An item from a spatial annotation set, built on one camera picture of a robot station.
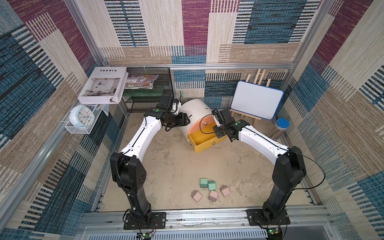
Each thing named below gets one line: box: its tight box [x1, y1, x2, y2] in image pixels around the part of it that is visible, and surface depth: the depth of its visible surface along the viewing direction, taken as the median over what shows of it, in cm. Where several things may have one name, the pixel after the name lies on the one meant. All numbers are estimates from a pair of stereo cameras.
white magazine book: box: [77, 66, 129, 104], surface depth 75 cm
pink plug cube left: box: [191, 190, 203, 203], surface depth 81 cm
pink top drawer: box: [188, 114, 214, 134], surface depth 85 cm
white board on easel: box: [230, 69, 285, 121], surface depth 101 cm
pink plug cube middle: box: [208, 190, 218, 202], surface depth 81 cm
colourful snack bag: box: [124, 74, 159, 90], surface depth 85 cm
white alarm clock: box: [69, 105, 95, 128], surface depth 66 cm
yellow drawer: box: [187, 123, 228, 153], surface depth 85 cm
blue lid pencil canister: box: [269, 118, 290, 141], surface depth 93 cm
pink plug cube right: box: [219, 185, 231, 197], surface depth 83 cm
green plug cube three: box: [207, 180, 217, 191], surface depth 85 cm
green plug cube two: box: [200, 178, 208, 188], surface depth 85 cm
